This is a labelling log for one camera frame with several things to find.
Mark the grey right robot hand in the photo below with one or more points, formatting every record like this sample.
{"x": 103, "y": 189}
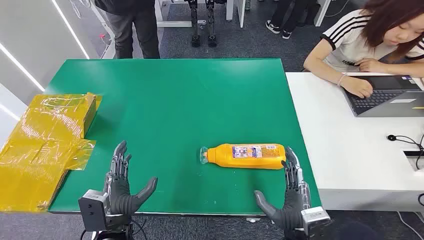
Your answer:
{"x": 291, "y": 208}

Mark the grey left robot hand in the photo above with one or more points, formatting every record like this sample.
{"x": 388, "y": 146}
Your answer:
{"x": 119, "y": 195}

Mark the orange plastic bottle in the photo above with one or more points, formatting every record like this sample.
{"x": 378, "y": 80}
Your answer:
{"x": 251, "y": 160}

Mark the white table foot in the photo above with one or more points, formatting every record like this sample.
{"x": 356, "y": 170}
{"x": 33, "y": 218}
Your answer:
{"x": 252, "y": 219}

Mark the white desk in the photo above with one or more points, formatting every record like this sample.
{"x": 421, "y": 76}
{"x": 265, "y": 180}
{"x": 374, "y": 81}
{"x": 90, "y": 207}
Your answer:
{"x": 351, "y": 159}

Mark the yellow taped cardboard box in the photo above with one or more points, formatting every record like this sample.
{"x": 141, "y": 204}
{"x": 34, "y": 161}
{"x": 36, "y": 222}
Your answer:
{"x": 39, "y": 149}

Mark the green table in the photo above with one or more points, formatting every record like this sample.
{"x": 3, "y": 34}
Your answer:
{"x": 182, "y": 109}

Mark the grey laptop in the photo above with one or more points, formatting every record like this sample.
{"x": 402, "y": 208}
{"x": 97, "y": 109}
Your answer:
{"x": 381, "y": 99}

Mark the standing person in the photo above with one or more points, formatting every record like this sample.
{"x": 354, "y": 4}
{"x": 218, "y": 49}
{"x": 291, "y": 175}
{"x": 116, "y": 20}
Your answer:
{"x": 132, "y": 30}

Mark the seated person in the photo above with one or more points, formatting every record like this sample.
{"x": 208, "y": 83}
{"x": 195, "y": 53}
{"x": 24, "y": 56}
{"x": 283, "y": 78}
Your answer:
{"x": 351, "y": 36}

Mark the black robot legs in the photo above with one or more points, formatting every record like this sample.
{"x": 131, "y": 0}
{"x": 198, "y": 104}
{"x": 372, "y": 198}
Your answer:
{"x": 195, "y": 26}

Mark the person in sneakers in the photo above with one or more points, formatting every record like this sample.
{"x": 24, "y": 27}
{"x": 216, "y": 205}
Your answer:
{"x": 288, "y": 16}

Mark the white desk leg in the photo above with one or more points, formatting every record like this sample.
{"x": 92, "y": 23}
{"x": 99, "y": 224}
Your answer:
{"x": 321, "y": 13}

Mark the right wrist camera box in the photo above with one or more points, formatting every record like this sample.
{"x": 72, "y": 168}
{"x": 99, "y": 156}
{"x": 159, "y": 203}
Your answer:
{"x": 314, "y": 220}

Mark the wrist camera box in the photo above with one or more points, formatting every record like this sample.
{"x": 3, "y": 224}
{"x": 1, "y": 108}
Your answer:
{"x": 92, "y": 210}
{"x": 314, "y": 220}

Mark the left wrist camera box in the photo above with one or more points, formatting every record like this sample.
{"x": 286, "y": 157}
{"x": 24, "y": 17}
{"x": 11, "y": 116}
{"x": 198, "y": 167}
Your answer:
{"x": 92, "y": 210}

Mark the white table frame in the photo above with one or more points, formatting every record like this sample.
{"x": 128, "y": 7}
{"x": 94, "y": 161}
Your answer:
{"x": 172, "y": 24}

